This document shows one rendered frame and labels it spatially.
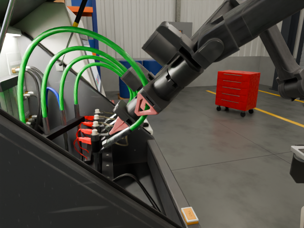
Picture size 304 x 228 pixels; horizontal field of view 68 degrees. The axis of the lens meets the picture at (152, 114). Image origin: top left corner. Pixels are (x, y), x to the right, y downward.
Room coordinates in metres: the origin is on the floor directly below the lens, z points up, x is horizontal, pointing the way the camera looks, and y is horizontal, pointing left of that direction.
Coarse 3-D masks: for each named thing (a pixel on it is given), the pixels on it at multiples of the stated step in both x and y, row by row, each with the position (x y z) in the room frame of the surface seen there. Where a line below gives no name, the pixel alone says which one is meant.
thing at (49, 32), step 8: (48, 32) 0.59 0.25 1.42; (56, 32) 0.59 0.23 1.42; (64, 32) 0.59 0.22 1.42; (72, 32) 0.58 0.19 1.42; (80, 32) 0.58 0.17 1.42; (88, 32) 0.57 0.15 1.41; (40, 40) 0.60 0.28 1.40; (104, 40) 0.56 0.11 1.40; (32, 48) 0.61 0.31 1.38; (120, 48) 0.56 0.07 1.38; (24, 56) 0.61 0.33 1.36; (128, 56) 0.55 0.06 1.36; (24, 64) 0.61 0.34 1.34; (136, 64) 0.55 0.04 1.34; (24, 72) 0.62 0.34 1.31; (136, 72) 0.55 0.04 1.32; (144, 80) 0.54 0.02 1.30; (24, 120) 0.62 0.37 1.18
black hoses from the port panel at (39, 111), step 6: (30, 66) 0.90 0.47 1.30; (30, 72) 0.81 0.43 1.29; (36, 72) 0.86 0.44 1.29; (36, 84) 0.82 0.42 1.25; (30, 96) 0.85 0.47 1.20; (36, 96) 0.86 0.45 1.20; (42, 114) 0.87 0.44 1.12; (36, 120) 0.80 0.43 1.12; (36, 126) 0.80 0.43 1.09; (42, 126) 0.87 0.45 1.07; (42, 132) 0.87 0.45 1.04
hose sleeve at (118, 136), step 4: (128, 128) 0.55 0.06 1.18; (120, 132) 0.56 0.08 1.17; (124, 132) 0.55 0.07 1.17; (128, 132) 0.55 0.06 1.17; (112, 136) 0.57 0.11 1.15; (116, 136) 0.56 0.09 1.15; (120, 136) 0.55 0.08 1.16; (124, 136) 0.56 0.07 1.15; (108, 140) 0.56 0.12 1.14; (112, 140) 0.56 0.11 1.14; (116, 140) 0.56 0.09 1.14
